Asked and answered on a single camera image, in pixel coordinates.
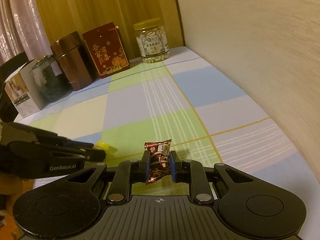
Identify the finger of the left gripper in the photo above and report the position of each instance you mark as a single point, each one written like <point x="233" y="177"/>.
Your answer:
<point x="47" y="137"/>
<point x="33" y="150"/>

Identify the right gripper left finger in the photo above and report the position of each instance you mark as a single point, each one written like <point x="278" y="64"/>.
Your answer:
<point x="124" y="175"/>

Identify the wooden wall panel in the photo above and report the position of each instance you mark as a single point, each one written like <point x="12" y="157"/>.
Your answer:
<point x="62" y="17"/>

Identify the white product box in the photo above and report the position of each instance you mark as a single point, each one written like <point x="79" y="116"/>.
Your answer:
<point x="22" y="90"/>

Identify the pink curtain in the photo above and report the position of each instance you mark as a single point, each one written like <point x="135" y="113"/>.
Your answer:
<point x="22" y="30"/>

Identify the yellow green candy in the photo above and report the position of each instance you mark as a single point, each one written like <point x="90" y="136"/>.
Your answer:
<point x="109" y="150"/>

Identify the dark red foil candy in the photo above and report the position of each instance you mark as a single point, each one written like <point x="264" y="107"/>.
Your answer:
<point x="159" y="160"/>

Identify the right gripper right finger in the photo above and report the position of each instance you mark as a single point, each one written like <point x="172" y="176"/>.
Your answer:
<point x="191" y="172"/>

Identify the clear jar of nuts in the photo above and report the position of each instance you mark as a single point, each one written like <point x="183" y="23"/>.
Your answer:
<point x="152" y="40"/>

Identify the red gold gift box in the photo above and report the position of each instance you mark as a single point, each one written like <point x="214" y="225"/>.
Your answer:
<point x="106" y="50"/>

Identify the person's left hand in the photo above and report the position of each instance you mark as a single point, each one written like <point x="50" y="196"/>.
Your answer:
<point x="12" y="187"/>

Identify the dark green glass jar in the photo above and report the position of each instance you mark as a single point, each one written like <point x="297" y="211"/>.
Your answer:
<point x="50" y="80"/>

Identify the brown metal canister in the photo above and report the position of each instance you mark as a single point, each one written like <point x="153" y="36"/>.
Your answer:
<point x="73" y="59"/>

